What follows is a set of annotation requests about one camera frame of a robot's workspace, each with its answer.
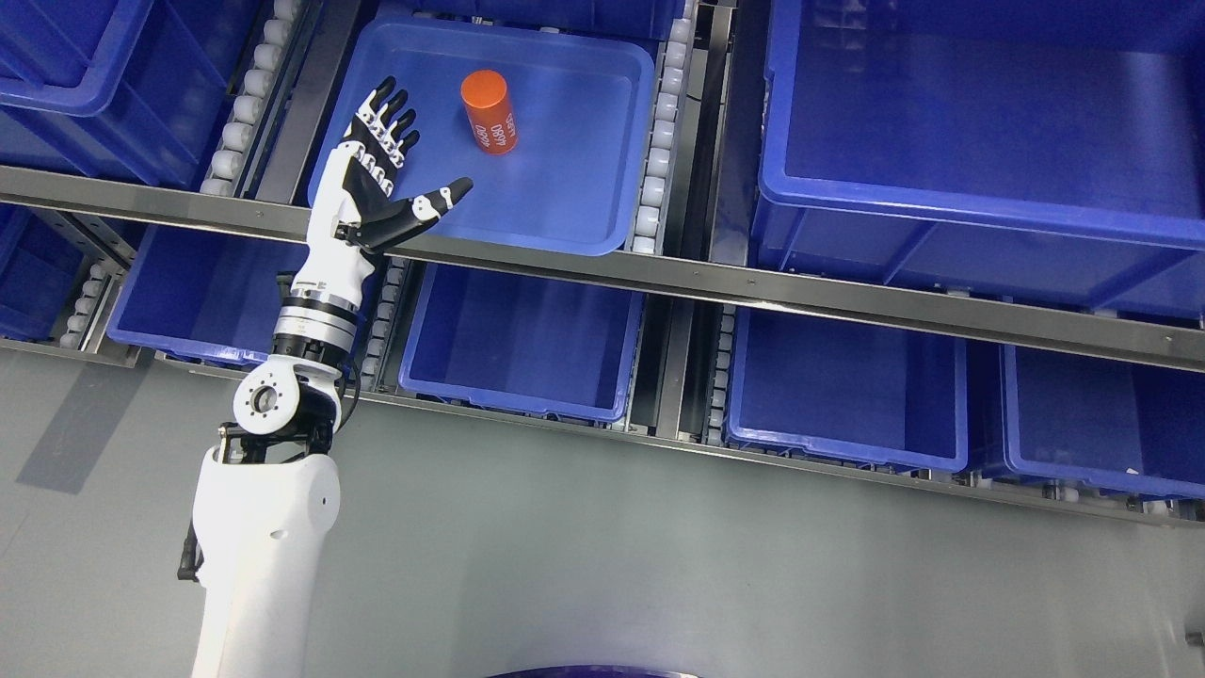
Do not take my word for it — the metal shelf rack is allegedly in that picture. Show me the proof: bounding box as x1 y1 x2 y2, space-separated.
1 166 1203 529

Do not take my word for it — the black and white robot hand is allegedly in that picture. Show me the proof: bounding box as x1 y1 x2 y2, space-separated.
288 76 474 309

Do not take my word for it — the blue bin far left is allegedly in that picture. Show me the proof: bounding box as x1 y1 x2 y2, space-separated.
1 204 86 342

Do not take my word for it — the blue bin lower middle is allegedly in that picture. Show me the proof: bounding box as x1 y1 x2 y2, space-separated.
396 265 643 421

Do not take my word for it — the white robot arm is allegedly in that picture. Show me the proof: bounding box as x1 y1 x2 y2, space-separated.
190 282 362 677

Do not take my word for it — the blue bin upper left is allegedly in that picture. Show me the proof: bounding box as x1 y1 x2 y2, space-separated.
1 1 265 188

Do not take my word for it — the blue bin lower left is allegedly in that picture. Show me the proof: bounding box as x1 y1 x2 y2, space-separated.
106 226 307 366

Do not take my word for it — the large blue bin upper right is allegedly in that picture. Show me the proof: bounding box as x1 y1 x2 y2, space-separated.
748 1 1204 320

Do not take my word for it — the shallow blue tray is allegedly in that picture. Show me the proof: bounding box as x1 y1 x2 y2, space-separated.
321 13 657 257

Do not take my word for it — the orange cylindrical capacitor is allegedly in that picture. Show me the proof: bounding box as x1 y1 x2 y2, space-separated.
459 69 518 155

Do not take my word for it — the blue bin far right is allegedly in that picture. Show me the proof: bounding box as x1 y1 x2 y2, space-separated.
968 343 1204 501

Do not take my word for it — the blue bin lower right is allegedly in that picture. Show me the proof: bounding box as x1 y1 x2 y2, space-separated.
723 309 970 474

